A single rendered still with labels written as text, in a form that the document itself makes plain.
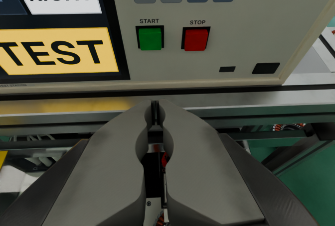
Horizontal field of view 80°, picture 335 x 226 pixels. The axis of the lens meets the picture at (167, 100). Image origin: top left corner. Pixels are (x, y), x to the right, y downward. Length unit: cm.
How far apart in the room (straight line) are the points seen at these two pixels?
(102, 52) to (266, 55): 15
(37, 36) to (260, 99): 22
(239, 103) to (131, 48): 12
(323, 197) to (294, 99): 45
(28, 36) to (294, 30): 22
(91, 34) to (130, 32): 3
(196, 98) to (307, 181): 50
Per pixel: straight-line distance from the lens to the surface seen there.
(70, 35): 19
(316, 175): 69
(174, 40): 18
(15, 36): 21
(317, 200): 66
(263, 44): 21
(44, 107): 24
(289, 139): 32
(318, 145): 35
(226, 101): 22
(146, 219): 51
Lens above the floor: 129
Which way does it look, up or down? 55 degrees down
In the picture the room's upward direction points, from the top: 1 degrees clockwise
